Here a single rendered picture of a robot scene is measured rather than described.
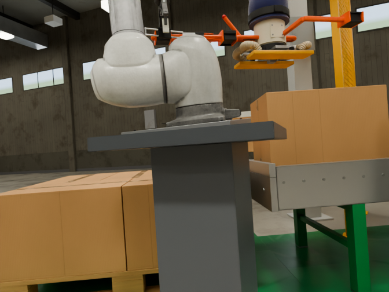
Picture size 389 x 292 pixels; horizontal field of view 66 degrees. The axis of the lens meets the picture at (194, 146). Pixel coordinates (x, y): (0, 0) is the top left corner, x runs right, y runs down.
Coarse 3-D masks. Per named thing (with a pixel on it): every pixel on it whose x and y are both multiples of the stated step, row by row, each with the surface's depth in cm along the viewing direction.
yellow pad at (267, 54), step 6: (294, 48) 158; (252, 54) 150; (258, 54) 150; (264, 54) 151; (270, 54) 152; (276, 54) 153; (282, 54) 153; (288, 54) 154; (294, 54) 155; (300, 54) 156; (306, 54) 156
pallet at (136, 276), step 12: (72, 276) 138; (84, 276) 139; (96, 276) 139; (108, 276) 139; (120, 276) 140; (132, 276) 140; (144, 276) 146; (0, 288) 136; (12, 288) 137; (24, 288) 137; (36, 288) 146; (120, 288) 140; (132, 288) 140; (144, 288) 143; (156, 288) 147
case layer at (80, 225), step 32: (32, 192) 138; (64, 192) 139; (96, 192) 140; (128, 192) 140; (0, 224) 137; (32, 224) 138; (64, 224) 139; (96, 224) 139; (128, 224) 140; (0, 256) 137; (32, 256) 138; (64, 256) 138; (96, 256) 139; (128, 256) 140
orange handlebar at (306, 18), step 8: (304, 16) 141; (312, 16) 141; (320, 16) 142; (328, 16) 143; (296, 24) 146; (288, 32) 156; (152, 40) 153; (208, 40) 157; (216, 40) 161; (240, 40) 163; (248, 40) 164; (288, 40) 170
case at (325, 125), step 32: (288, 96) 147; (320, 96) 147; (352, 96) 147; (384, 96) 148; (288, 128) 147; (320, 128) 147; (352, 128) 147; (384, 128) 147; (288, 160) 147; (320, 160) 147
